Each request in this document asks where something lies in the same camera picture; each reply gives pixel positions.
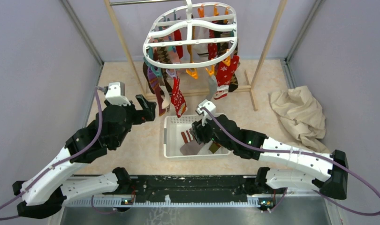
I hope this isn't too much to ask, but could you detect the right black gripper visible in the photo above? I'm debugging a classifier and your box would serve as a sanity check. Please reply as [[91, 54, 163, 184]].
[[190, 112, 234, 151]]

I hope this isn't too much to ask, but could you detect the olive green striped sock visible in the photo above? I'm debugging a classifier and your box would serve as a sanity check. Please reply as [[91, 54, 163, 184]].
[[208, 142, 221, 154]]

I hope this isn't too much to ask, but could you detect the taupe grey sock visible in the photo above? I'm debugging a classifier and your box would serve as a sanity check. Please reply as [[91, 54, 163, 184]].
[[180, 129, 205, 156]]

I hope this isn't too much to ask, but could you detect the red white patterned sock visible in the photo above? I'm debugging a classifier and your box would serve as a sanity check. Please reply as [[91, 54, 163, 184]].
[[171, 77, 187, 118]]

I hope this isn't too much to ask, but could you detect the white perforated plastic basket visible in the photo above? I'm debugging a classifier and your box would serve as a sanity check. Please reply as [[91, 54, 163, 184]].
[[163, 115, 231, 161]]

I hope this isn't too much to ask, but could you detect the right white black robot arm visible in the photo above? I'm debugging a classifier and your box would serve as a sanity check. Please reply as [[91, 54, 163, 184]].
[[190, 114, 348, 200]]

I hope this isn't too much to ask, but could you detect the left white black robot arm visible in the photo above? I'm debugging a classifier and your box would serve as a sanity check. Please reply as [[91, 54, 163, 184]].
[[12, 95, 157, 219]]

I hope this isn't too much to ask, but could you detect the white oval clip hanger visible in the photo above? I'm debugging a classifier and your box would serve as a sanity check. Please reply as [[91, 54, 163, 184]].
[[142, 0, 238, 69]]

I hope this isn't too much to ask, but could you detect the purple striped sock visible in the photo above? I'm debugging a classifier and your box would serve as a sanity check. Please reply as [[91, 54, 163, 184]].
[[147, 68, 166, 116]]

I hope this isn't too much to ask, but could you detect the red snowflake sock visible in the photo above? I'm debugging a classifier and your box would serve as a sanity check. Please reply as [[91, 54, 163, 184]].
[[213, 55, 240, 100]]

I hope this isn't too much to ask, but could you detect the cream crumpled cloth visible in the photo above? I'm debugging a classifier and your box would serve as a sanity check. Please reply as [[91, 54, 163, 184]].
[[269, 86, 330, 153]]

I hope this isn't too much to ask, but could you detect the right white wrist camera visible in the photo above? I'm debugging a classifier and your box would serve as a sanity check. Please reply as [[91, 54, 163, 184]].
[[196, 99, 216, 126]]

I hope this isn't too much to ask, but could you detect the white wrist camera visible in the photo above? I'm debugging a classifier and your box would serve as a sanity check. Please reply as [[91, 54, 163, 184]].
[[196, 99, 216, 126], [105, 82, 131, 106]]

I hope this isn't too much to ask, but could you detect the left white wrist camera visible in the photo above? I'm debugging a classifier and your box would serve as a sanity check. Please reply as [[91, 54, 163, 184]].
[[105, 82, 131, 106]]

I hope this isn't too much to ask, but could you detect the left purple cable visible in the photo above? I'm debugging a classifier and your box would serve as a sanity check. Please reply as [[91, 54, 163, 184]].
[[0, 86, 119, 221]]

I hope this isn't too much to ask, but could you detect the purple cable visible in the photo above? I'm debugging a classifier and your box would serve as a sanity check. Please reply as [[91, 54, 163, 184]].
[[0, 86, 119, 221], [202, 107, 380, 217]]

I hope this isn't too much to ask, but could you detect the wooden rack frame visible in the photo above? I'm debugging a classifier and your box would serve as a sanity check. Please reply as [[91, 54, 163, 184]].
[[104, 0, 287, 111]]

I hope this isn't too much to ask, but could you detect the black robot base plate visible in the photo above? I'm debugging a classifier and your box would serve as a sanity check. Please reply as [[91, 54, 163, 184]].
[[102, 174, 287, 204]]

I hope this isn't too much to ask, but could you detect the aluminium rail front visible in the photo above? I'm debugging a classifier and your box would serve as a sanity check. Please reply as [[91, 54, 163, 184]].
[[54, 175, 337, 208]]

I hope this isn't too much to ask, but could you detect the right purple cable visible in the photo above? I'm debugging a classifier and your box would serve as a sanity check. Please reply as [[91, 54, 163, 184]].
[[202, 107, 380, 217]]

